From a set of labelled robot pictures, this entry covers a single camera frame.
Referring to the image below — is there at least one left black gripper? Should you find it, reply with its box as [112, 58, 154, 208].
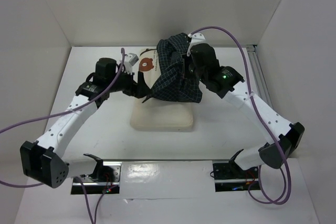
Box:
[107, 66, 151, 99]

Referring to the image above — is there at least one dark checked pillowcase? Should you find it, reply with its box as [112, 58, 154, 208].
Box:
[144, 33, 203, 103]

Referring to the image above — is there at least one cream pillow with bear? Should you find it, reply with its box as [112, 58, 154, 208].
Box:
[130, 48, 194, 132]

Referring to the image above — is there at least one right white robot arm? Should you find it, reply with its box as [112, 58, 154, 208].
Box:
[187, 43, 305, 178]

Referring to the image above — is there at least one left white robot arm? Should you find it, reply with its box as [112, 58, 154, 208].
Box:
[20, 54, 150, 188]

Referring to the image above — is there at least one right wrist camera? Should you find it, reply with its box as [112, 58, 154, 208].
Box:
[187, 33, 206, 56]

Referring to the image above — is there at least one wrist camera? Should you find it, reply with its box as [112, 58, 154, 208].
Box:
[187, 33, 206, 56]
[122, 53, 139, 74]

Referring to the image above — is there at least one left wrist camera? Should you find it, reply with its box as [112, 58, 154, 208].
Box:
[122, 53, 139, 74]

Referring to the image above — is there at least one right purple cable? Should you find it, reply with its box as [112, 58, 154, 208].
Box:
[190, 26, 292, 205]

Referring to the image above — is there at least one purple cable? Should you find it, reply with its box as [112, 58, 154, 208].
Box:
[0, 48, 127, 223]
[190, 26, 292, 205]

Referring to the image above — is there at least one aluminium rail frame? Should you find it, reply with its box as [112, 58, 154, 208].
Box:
[246, 45, 273, 108]

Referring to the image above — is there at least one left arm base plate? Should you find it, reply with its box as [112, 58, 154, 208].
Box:
[70, 160, 122, 195]

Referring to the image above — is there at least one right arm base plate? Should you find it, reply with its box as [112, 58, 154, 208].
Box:
[209, 160, 260, 192]

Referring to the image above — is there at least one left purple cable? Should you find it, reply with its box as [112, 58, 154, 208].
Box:
[0, 48, 127, 223]

